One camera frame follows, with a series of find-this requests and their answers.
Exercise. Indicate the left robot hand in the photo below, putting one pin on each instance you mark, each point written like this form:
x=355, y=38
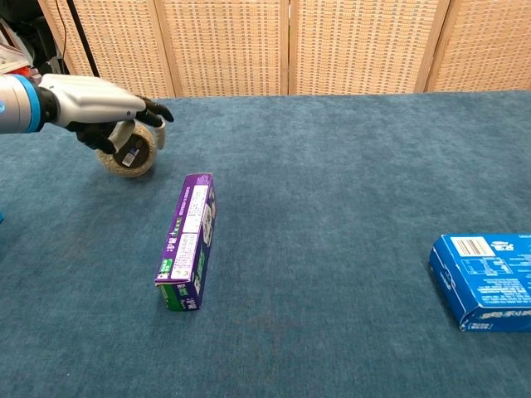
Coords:
x=91, y=99

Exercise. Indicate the small black-lidded seed jar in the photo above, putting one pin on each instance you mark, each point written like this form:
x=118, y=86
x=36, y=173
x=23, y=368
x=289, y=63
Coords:
x=132, y=159

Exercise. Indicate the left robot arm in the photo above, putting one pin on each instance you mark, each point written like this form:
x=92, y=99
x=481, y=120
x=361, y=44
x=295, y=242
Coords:
x=16, y=103

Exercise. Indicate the blue Oreo cookie box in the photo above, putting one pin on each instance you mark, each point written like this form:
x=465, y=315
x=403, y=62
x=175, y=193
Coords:
x=493, y=282

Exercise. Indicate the black tripod stand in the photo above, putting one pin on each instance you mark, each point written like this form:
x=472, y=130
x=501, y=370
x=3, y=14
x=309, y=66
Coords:
x=83, y=37

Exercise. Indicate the black office chair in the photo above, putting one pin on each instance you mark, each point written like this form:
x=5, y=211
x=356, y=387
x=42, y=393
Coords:
x=41, y=45

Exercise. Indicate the wooden woven folding screen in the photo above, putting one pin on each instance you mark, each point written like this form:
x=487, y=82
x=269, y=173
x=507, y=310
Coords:
x=224, y=45

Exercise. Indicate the purple rectangular carton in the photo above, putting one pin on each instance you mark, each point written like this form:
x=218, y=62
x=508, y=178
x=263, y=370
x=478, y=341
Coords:
x=186, y=232

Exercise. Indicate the blue table mat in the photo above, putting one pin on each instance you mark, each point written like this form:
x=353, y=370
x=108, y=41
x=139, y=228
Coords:
x=332, y=207

